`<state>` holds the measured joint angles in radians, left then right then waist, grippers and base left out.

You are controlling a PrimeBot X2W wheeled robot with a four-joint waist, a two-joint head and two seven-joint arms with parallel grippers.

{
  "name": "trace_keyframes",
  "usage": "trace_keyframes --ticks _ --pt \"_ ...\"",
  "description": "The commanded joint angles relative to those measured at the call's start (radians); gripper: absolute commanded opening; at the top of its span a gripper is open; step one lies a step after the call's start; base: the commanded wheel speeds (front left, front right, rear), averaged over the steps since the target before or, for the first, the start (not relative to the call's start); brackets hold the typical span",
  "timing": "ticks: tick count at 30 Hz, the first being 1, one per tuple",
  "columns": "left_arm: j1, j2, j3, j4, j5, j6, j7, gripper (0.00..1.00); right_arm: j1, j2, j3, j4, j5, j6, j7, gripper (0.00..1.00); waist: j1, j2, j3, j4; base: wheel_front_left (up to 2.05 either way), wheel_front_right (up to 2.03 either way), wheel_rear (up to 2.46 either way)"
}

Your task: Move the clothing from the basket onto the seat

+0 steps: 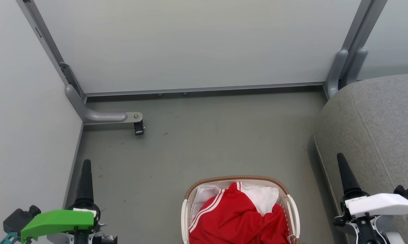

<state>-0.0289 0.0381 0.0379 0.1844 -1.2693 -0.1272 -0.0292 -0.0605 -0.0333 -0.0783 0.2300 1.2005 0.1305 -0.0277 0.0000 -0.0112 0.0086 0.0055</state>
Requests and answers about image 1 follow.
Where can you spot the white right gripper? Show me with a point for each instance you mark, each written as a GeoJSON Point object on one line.
{"type": "Point", "coordinates": [382, 204]}

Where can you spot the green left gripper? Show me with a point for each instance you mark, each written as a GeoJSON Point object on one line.
{"type": "Point", "coordinates": [56, 220]}

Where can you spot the red shirt with white trim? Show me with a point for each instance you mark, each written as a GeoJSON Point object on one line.
{"type": "Point", "coordinates": [236, 218]}

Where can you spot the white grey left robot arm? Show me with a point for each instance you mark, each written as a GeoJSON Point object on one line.
{"type": "Point", "coordinates": [102, 239]}

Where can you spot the grey fabric sofa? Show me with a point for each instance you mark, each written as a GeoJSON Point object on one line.
{"type": "Point", "coordinates": [376, 128]}

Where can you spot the white woven-rim laundry basket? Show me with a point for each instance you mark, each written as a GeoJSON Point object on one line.
{"type": "Point", "coordinates": [293, 213]}

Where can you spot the grey metal partition foot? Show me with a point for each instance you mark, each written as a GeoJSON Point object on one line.
{"type": "Point", "coordinates": [99, 116]}

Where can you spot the grey partition post with foot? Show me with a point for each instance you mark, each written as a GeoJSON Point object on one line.
{"type": "Point", "coordinates": [348, 57]}

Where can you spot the grey partition corner post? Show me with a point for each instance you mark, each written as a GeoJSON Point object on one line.
{"type": "Point", "coordinates": [51, 51]}

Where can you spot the grey partition base rail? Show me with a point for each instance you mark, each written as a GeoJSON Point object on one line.
{"type": "Point", "coordinates": [204, 89]}

